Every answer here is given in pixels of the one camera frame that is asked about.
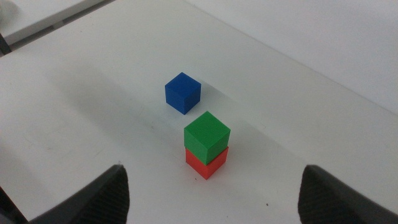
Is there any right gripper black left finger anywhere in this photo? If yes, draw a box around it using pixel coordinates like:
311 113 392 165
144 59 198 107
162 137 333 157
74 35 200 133
29 164 131 224

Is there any green cube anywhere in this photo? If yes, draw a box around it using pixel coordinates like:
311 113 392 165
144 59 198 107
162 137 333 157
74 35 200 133
183 111 231 166

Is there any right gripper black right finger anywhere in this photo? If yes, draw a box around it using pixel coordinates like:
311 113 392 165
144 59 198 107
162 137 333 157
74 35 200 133
297 164 398 224

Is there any blue cube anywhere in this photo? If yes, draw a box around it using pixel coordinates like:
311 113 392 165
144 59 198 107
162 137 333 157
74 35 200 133
164 72 202 116

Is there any red cube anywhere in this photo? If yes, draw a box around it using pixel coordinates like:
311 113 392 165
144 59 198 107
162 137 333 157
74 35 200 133
185 146 229 180

